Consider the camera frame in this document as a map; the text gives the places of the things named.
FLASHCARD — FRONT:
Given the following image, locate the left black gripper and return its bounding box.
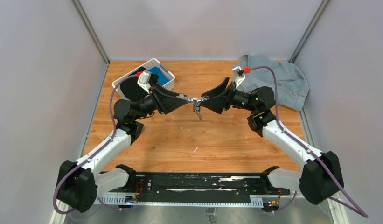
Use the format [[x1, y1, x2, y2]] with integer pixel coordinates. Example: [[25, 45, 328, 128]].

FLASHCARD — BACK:
[[132, 84, 188, 122]]

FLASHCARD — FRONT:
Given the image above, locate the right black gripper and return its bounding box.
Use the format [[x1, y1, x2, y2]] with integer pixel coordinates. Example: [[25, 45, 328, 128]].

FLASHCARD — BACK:
[[200, 77, 258, 114]]

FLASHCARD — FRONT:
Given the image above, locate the steel threaded pipe fitting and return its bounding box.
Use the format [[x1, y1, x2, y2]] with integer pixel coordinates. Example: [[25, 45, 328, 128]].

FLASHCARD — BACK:
[[178, 94, 188, 100]]

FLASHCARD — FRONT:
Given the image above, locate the chrome water faucet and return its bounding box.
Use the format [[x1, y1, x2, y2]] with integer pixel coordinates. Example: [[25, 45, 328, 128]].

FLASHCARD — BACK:
[[186, 95, 209, 120]]

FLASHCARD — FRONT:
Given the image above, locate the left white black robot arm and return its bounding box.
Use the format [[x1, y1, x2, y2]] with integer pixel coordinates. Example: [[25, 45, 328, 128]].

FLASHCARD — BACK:
[[53, 84, 188, 214]]

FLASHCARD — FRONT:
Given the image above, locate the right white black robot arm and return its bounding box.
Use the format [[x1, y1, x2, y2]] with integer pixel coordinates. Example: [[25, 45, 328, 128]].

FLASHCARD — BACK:
[[201, 77, 344, 205]]

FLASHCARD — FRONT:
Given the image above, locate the blue cloth in basket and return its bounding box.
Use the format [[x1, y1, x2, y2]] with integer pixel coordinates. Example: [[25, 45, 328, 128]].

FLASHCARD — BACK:
[[148, 66, 170, 86]]

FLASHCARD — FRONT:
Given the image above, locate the white plastic basket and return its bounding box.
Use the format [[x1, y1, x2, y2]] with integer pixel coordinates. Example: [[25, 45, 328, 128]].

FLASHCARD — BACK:
[[111, 58, 175, 90]]

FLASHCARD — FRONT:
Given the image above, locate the black cloth in basket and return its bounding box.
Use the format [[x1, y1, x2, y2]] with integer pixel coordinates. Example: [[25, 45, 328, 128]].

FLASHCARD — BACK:
[[120, 67, 159, 102]]

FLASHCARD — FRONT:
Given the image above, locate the grey-blue denim garment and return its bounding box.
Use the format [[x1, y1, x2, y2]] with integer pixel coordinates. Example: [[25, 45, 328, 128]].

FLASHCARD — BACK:
[[232, 55, 310, 112]]

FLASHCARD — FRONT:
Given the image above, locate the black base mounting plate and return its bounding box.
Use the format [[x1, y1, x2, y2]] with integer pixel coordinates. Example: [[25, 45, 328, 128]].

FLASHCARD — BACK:
[[110, 172, 290, 207]]

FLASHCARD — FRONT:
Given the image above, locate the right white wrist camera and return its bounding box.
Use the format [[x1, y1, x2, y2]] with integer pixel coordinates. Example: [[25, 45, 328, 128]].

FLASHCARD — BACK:
[[232, 66, 245, 88]]

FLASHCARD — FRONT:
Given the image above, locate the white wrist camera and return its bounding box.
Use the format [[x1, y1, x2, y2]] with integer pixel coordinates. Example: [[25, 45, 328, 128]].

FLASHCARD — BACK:
[[137, 70, 151, 93], [232, 66, 245, 88]]

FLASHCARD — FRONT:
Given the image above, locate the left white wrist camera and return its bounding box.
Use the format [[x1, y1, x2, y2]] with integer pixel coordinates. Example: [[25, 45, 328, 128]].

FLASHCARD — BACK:
[[137, 70, 151, 93]]

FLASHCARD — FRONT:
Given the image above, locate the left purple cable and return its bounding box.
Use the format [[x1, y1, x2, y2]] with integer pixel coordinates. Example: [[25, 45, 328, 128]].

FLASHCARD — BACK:
[[53, 73, 139, 215]]

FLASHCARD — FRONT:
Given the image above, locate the purple cable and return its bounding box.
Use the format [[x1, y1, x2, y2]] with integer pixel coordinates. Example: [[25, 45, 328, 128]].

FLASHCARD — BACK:
[[249, 65, 369, 219], [53, 73, 139, 215]]

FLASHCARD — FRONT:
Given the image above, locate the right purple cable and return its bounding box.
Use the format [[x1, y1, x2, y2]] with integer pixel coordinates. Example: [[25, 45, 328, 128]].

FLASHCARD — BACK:
[[249, 65, 369, 219]]

